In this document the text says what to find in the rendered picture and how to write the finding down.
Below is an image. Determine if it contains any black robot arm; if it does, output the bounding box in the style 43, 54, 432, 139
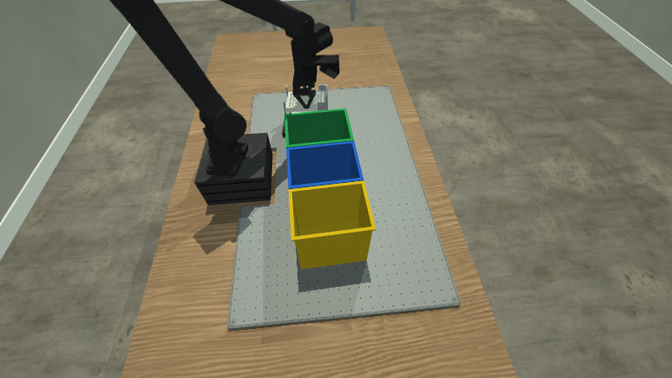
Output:
109, 0, 340, 177

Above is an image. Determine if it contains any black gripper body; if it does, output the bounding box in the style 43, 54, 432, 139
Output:
292, 59, 317, 95

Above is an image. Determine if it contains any blue open bin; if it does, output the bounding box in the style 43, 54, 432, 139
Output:
286, 141, 364, 189

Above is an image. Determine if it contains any yellow open-top bin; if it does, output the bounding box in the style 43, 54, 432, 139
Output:
289, 180, 376, 270

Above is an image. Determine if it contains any green bin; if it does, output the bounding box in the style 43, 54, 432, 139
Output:
284, 108, 354, 148

